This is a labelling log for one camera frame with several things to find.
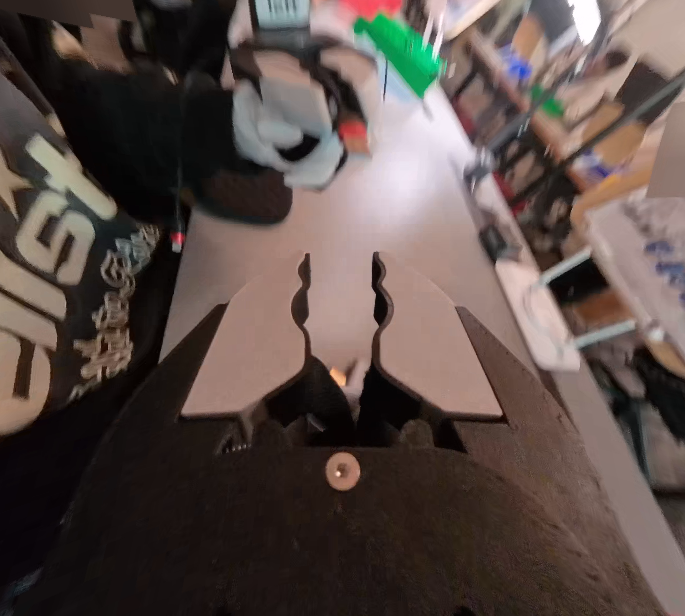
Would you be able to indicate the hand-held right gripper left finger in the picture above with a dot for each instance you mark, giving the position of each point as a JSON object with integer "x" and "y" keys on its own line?
{"x": 251, "y": 348}

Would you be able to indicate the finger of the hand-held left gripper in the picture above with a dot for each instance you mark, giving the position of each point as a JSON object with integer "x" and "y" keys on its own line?
{"x": 356, "y": 83}
{"x": 289, "y": 91}

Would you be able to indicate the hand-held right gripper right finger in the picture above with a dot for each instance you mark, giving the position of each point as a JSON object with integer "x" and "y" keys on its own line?
{"x": 433, "y": 353}

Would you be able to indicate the person's left forearm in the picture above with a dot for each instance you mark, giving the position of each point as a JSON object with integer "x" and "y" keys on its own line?
{"x": 134, "y": 134}

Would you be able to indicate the green plastic bin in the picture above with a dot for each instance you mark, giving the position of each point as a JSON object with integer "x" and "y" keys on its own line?
{"x": 406, "y": 48}

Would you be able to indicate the black bumpy round mat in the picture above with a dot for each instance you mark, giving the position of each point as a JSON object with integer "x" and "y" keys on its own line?
{"x": 241, "y": 198}

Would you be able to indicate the dark grey small box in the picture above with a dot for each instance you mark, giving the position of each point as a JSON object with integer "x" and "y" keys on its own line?
{"x": 497, "y": 241}

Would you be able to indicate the person's black printed shirt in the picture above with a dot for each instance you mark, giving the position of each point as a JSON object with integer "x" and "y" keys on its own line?
{"x": 53, "y": 262}

